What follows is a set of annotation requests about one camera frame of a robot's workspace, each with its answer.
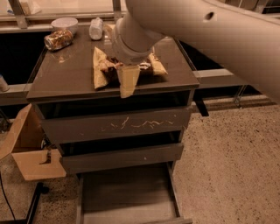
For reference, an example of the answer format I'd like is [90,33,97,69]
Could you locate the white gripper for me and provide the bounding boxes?
[111,13,165,98]

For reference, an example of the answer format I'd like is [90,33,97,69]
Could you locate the grey drawer cabinet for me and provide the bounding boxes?
[25,20,200,224]

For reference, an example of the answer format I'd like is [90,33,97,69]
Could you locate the drawer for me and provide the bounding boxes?
[42,107,192,144]
[60,143,184,174]
[75,163,193,224]

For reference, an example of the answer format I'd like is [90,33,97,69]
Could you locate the black cable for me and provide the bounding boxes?
[0,173,18,222]

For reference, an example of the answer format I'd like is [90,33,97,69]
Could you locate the top drawer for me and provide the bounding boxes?
[42,107,192,144]

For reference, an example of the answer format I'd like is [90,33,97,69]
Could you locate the metal railing frame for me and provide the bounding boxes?
[0,0,280,108]

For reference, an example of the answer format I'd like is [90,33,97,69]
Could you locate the white bowl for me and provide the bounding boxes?
[51,17,78,35]

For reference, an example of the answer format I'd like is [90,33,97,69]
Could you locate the brown chip bag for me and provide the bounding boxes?
[93,47,168,89]

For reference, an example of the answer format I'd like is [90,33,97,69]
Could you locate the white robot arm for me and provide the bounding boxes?
[111,0,280,103]

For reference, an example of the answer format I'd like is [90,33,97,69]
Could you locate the open cardboard box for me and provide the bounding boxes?
[0,104,67,180]

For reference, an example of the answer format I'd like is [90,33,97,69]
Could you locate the black stand base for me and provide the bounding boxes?
[0,182,49,224]

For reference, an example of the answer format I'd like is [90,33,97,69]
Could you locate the bottom drawer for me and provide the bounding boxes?
[75,163,193,224]

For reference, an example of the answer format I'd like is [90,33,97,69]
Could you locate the middle drawer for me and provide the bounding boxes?
[60,143,184,174]

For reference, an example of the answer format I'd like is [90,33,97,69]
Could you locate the white cup at left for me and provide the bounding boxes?
[0,74,9,92]

